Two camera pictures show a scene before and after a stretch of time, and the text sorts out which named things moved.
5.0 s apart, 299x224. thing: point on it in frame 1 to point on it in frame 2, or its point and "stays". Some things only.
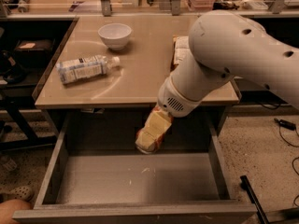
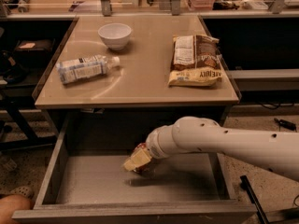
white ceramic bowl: (115, 35) stays
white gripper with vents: (177, 101) to (154, 146)
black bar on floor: (246, 185) stays
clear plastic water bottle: (82, 68) stays
